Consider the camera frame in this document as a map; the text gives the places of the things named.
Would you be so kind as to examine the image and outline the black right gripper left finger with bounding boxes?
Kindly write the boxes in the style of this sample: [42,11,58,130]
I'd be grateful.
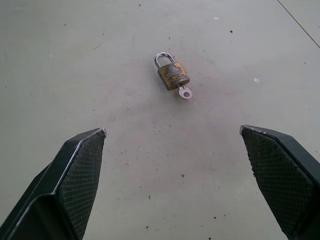
[0,127,107,240]

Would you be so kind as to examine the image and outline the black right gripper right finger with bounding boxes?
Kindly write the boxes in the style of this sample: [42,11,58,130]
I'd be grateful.
[239,124,320,240]

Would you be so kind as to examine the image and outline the small silver key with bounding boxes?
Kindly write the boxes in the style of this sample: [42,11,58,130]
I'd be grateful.
[177,84,194,99]

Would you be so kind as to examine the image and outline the worn brass padlock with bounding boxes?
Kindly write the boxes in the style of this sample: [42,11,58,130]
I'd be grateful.
[154,51,191,91]

